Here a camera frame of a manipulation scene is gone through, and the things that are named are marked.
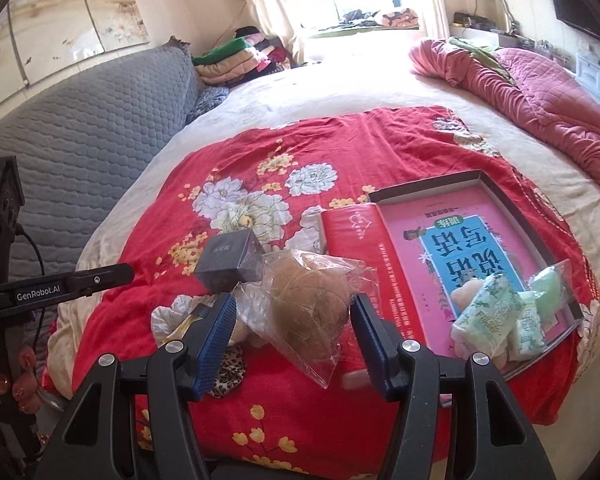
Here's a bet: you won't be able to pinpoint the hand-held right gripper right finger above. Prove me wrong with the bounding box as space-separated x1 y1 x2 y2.
350 292 553 480

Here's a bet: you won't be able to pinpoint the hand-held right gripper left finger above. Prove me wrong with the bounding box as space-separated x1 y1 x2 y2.
35 292 238 480

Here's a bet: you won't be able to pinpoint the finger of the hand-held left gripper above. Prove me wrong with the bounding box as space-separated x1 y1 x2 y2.
72 262 136 290

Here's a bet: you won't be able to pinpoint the leopard print scrunchie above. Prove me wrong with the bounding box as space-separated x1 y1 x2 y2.
210 347 248 400

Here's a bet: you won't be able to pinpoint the bagged brown puff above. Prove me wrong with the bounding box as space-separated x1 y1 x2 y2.
232 249 378 390

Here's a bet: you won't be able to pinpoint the red cardboard box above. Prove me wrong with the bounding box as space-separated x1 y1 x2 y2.
320 170 586 381

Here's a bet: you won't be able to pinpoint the green tissue packet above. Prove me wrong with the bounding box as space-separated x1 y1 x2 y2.
450 274 527 358

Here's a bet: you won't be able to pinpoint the white tissue packet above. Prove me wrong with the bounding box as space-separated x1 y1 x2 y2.
507 291 548 362

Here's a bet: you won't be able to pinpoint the bagged green sponge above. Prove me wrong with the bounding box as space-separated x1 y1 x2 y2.
527 260 578 323

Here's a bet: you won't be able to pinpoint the person's left hand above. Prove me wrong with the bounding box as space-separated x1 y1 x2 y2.
0 347 41 416

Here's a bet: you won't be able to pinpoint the white floral scrunchie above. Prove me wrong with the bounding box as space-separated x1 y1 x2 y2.
151 294 226 343

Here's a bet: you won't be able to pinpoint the dark cardboard box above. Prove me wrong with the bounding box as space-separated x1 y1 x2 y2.
195 227 266 295

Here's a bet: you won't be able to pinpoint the pink and blue book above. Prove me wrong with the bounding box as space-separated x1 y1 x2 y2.
380 185 576 333

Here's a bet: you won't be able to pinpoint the grey quilted headboard cover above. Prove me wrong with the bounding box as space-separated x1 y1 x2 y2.
0 42 201 386

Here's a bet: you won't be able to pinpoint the red floral blanket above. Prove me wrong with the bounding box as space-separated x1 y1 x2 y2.
72 105 600 466

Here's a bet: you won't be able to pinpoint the dark patterned pillow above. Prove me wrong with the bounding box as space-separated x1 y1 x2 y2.
186 85 230 123

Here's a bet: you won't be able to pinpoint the pile of folded clothes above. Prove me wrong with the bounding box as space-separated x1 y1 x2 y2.
192 25 293 86

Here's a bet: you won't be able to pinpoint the cream bed sheet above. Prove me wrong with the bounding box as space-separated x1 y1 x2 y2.
45 57 600 401

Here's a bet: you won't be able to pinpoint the pink quilt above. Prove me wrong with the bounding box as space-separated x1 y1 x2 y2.
409 37 600 201

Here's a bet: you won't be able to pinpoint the green cloth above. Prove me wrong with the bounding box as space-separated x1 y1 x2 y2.
452 37 511 81

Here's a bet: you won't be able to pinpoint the clothes on windowsill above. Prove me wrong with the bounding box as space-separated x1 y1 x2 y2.
337 7 421 28

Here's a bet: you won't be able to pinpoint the cluttered dressing table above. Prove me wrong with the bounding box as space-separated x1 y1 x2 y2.
450 10 576 68

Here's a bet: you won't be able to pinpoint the white drawer unit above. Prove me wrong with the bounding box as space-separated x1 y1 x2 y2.
575 55 600 108

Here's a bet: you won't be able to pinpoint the black television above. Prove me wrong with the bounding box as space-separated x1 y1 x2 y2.
545 0 600 43

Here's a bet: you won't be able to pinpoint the black cable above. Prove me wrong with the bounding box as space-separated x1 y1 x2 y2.
12 225 48 356

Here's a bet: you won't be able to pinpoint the blossom wall mural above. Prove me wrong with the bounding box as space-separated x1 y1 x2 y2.
0 0 151 106

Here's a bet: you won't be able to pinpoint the curved frame mirror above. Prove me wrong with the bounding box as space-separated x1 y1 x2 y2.
475 0 517 28

